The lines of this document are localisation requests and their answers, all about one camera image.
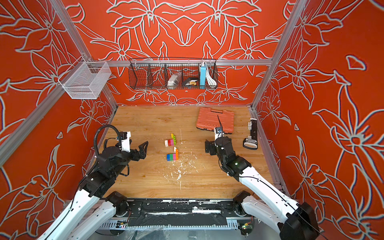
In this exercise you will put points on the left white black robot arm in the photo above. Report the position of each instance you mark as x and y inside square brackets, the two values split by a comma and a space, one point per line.
[72, 224]

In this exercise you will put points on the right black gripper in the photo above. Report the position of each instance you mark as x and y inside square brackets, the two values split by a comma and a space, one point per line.
[213, 145]

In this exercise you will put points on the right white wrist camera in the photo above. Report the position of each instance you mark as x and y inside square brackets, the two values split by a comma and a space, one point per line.
[219, 133]

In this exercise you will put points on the black wire wall basket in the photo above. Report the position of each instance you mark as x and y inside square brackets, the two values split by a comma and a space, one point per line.
[150, 74]

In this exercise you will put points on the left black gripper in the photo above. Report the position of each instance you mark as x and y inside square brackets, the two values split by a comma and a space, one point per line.
[143, 151]

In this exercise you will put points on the black handheld scraper tool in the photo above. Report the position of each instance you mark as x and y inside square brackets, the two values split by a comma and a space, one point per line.
[251, 141]

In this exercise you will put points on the silver packet in basket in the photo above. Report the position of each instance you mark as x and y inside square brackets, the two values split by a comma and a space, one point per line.
[174, 81]

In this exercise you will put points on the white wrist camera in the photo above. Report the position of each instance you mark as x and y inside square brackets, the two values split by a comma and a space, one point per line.
[125, 141]
[219, 133]

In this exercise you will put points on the light blue box in basket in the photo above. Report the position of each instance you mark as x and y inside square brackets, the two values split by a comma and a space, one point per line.
[203, 74]

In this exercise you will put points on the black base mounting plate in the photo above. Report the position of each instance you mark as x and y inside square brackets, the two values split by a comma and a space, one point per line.
[186, 213]

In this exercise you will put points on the orange plastic tool case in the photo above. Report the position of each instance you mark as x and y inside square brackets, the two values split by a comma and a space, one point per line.
[208, 119]

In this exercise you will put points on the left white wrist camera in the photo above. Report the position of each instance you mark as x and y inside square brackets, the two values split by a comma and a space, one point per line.
[125, 141]

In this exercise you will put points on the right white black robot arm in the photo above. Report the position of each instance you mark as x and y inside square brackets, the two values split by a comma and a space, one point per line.
[291, 220]

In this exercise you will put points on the clear plastic wall bin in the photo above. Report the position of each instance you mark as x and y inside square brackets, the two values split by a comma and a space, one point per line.
[86, 80]

